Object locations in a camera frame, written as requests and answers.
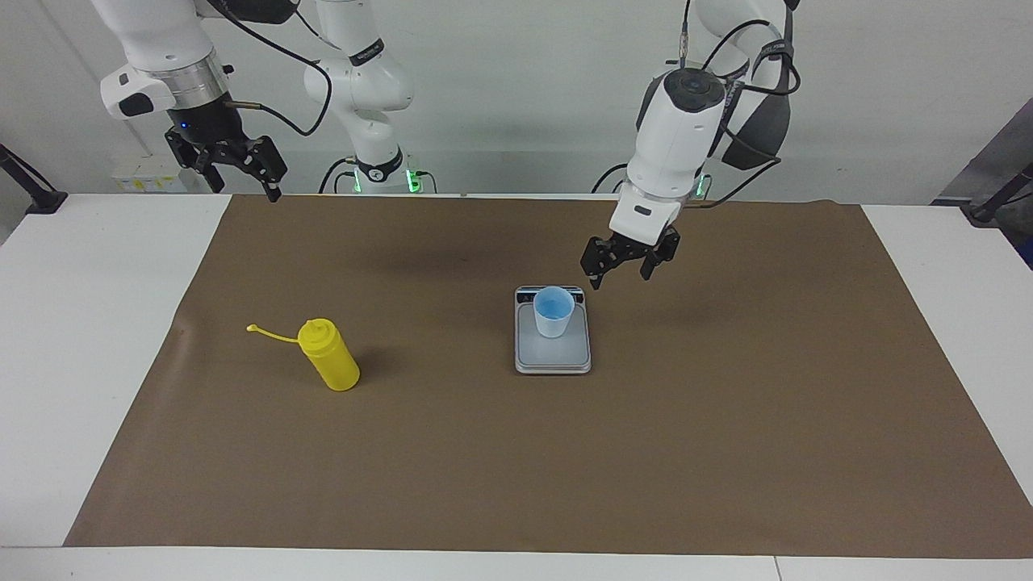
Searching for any brown paper table mat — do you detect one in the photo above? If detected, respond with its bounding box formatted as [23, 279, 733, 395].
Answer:
[63, 194, 1033, 559]

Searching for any yellow squeeze seasoning bottle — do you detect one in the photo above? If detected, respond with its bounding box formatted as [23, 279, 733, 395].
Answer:
[246, 318, 361, 392]

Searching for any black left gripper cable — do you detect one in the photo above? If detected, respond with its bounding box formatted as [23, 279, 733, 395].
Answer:
[678, 0, 801, 207]

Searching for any light blue plastic cup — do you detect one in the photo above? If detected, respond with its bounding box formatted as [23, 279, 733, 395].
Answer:
[533, 286, 576, 339]

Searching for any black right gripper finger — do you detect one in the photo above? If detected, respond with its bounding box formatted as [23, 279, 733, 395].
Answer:
[164, 129, 225, 194]
[224, 136, 289, 203]

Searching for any silver digital kitchen scale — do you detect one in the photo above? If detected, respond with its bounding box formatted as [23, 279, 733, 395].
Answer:
[514, 285, 592, 375]

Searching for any black camera stand clamp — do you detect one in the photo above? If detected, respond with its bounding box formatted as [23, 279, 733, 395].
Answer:
[960, 161, 1033, 225]
[0, 144, 68, 215]

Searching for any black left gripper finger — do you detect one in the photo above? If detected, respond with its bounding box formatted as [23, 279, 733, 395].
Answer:
[640, 228, 681, 282]
[580, 236, 622, 290]

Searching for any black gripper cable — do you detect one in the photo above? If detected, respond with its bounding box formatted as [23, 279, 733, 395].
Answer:
[678, 0, 801, 207]
[206, 0, 333, 136]

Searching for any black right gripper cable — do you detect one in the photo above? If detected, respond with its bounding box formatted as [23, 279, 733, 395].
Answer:
[206, 0, 333, 136]

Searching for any white wall socket strip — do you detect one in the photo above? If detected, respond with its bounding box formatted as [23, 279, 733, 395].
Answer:
[111, 155, 188, 193]

